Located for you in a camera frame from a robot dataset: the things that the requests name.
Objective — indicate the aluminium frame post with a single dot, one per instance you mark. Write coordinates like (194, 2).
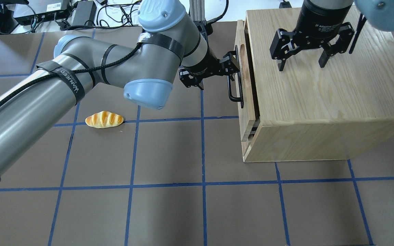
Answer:
(197, 10)

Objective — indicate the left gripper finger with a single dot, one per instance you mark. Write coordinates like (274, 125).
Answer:
(190, 81)
(229, 64)

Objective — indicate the toy bread roll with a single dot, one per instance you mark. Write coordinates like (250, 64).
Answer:
(104, 119)

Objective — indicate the black power adapter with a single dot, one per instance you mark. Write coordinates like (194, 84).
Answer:
(84, 14)

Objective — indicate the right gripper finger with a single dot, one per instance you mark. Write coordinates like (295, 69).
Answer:
(286, 44)
(345, 34)

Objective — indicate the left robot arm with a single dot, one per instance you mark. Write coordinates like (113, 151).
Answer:
(170, 44)

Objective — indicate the wooden drawer cabinet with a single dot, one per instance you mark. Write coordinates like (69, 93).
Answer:
(313, 113)

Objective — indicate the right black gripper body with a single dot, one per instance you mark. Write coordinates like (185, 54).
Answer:
(320, 18)

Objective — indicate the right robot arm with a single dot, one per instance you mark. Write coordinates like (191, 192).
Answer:
(379, 13)

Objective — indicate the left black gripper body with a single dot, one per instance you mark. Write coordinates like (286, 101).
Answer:
(202, 65)

